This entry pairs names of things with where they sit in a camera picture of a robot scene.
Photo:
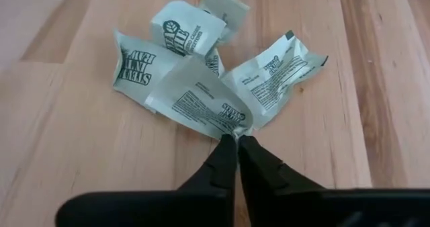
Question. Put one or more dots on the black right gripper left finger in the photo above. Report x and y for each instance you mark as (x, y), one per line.
(208, 200)

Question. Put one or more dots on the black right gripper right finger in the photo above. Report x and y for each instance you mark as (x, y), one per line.
(268, 193)

